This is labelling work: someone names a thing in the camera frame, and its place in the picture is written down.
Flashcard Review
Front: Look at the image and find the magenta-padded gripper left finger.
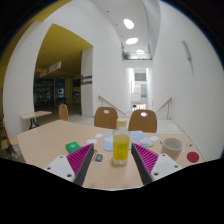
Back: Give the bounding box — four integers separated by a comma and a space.
43, 143, 95, 187

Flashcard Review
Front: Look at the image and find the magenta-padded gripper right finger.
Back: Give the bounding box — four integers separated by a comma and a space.
130, 143, 184, 186

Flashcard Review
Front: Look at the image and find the flat round red coaster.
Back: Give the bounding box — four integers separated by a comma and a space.
186, 151, 200, 164

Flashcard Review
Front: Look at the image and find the small green box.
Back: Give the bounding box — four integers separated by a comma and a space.
65, 141, 82, 154

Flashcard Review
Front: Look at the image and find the wooden stair handrail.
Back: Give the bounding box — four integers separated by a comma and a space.
154, 97, 174, 120
97, 95, 127, 116

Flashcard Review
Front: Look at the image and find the round ceiling lights group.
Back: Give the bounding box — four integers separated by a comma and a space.
122, 18, 146, 56

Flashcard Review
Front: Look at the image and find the green balcony plant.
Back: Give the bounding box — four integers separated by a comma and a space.
121, 50, 132, 61

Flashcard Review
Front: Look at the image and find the white mug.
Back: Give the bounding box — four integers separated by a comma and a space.
160, 137, 184, 162

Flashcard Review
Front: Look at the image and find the white hanging sign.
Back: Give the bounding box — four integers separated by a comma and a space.
39, 60, 63, 78

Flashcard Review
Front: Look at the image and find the light blue booklet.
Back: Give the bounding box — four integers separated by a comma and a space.
103, 130, 148, 153

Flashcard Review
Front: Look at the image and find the wooden chair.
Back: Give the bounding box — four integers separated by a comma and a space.
58, 103, 70, 122
93, 106, 119, 130
128, 109, 158, 134

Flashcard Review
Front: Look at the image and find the dark wall sign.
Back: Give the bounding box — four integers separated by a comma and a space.
80, 74, 93, 84

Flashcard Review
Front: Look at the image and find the yellow drink bottle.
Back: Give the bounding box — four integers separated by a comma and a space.
112, 119, 131, 166

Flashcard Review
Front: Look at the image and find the small wooden side table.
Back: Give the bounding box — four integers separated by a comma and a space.
19, 110, 53, 130

